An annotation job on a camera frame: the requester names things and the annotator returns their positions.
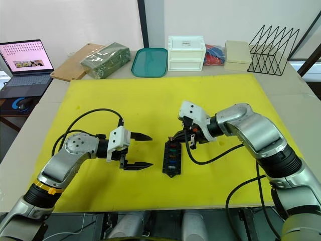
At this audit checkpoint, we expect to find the thin black body cable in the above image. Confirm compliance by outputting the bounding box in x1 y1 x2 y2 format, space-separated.
225 160 282 240

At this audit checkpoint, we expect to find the dark window frame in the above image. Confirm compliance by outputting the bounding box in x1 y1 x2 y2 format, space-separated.
286 0 321 84

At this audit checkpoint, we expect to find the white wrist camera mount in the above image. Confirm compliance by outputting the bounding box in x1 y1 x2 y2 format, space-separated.
106 126 132 162
177 100 219 143

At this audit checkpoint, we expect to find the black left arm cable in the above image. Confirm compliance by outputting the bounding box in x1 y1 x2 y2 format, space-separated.
51 108 125 157

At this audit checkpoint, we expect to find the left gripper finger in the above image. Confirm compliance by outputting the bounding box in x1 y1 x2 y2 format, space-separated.
122 162 154 172
130 132 153 142

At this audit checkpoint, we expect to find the open laptop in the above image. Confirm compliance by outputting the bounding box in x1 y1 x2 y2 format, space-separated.
0 39 55 99

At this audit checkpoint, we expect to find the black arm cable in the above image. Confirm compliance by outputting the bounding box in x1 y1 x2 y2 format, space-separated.
51 108 125 157
184 120 244 165

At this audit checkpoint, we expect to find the dark vertical post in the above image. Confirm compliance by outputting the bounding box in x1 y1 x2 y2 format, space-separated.
137 0 150 49

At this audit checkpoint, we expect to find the thin white cable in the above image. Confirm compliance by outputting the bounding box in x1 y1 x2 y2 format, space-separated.
44 213 86 239

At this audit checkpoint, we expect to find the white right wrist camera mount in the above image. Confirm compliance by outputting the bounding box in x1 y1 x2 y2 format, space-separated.
177 100 219 143

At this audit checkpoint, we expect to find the black fuse box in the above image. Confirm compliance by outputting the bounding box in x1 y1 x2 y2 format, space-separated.
162 140 183 179

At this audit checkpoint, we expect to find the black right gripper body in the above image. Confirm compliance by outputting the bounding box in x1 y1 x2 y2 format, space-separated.
178 115 209 149

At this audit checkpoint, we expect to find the beige lidded box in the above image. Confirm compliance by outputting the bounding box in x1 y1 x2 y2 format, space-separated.
223 40 252 71

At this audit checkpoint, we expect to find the black wire file rack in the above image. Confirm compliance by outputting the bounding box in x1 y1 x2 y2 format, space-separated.
246 25 300 76

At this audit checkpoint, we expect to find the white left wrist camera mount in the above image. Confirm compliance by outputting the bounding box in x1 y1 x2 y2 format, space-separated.
106 126 132 162

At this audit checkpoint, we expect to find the grey rounded shape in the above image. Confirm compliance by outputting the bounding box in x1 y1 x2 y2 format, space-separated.
181 210 209 241
107 210 151 239

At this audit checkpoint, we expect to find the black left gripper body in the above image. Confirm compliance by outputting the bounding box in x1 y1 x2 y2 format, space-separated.
110 144 131 169

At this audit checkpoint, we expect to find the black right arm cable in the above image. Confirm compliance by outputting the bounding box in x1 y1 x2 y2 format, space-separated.
184 120 244 165

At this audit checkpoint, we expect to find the green plastic-wrapped package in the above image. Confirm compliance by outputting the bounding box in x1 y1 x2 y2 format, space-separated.
80 42 131 81

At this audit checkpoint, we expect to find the teal plastic tray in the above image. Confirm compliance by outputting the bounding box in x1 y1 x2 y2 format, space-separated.
130 47 169 78

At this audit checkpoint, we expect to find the red blue item bag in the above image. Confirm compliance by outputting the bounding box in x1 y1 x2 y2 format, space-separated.
203 43 227 67

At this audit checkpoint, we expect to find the white plastic drawer box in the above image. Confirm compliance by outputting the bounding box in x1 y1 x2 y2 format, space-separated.
167 35 207 72

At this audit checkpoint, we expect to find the yellow foam mat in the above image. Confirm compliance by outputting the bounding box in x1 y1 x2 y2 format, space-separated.
48 73 279 212

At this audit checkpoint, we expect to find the wooden cutting board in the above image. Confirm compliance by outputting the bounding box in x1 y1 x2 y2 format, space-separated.
50 43 106 82

